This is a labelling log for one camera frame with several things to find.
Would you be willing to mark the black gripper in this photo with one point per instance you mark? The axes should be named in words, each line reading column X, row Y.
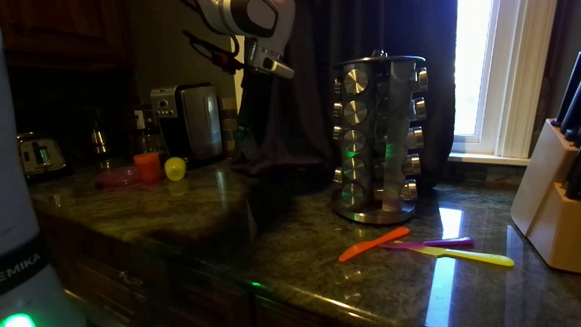
column 258, row 96

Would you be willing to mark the steel revolving spice rack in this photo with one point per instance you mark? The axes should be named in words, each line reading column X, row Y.
column 390, row 120

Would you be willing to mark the yellow plastic cup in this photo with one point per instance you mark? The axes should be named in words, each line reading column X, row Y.
column 174, row 167

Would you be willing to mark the orange plastic cup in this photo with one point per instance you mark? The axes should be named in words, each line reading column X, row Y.
column 147, row 167

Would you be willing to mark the small grey canister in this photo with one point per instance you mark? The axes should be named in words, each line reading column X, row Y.
column 227, row 127

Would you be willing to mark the black steel coffee maker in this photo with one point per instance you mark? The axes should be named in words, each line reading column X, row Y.
column 202, row 120

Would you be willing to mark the dark bottle with white label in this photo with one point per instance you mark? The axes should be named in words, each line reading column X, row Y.
column 140, row 127

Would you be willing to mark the pink plastic plate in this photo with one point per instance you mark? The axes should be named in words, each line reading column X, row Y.
column 114, row 176

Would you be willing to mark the dark glass bottle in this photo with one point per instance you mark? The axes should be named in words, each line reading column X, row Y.
column 98, row 144

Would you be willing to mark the orange plastic knife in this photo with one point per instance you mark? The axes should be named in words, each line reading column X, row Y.
column 372, row 244

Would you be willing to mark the silver toaster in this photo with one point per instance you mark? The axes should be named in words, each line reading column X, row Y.
column 40, row 154

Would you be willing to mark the purple plastic knife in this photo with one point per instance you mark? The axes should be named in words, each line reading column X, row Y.
column 450, row 242

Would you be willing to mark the yellow plastic knife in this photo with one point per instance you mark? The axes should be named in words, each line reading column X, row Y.
column 478, row 258

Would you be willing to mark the wooden knife block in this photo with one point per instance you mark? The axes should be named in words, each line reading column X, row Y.
column 545, row 205

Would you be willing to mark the grey wrist camera bar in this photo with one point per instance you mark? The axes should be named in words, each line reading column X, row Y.
column 269, row 58

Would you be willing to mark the dark wood wall cabinet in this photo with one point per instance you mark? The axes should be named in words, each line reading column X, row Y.
column 65, row 29

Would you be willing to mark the white window frame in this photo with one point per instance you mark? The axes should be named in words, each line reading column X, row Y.
column 514, row 78

